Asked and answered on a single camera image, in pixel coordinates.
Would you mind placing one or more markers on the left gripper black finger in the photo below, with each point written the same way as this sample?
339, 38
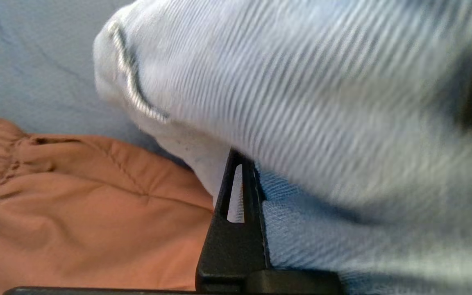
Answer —
232, 250

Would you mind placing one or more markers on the brown shorts with white print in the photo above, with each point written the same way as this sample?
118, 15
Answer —
76, 213

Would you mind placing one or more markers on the light blue denim shorts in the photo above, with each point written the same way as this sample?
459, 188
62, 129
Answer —
322, 102

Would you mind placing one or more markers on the bed with blue sheet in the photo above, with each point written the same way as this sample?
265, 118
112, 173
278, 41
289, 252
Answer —
35, 53

